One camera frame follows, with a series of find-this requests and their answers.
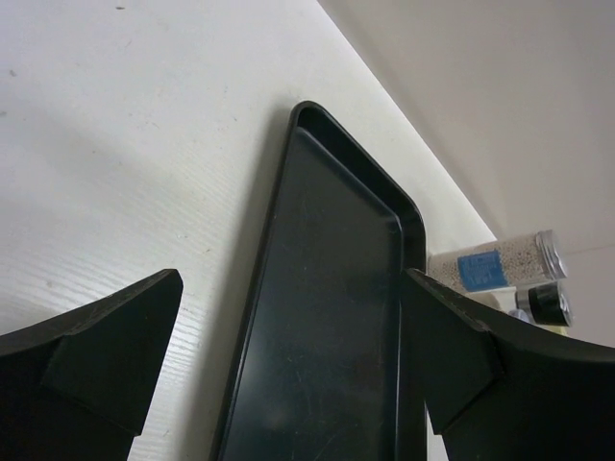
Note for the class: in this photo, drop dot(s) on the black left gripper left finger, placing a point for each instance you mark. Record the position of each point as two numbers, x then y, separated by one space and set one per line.
79 385

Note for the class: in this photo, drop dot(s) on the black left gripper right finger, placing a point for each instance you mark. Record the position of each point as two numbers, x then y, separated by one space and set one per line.
497 388

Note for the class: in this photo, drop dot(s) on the blue label white bead bottle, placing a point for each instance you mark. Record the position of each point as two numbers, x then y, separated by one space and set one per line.
527 259

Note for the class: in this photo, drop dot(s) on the black cap grinder bottle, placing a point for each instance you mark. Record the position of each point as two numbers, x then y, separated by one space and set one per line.
545 304

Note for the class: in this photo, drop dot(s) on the black plastic tray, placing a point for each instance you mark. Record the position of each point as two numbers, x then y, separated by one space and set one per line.
321 367

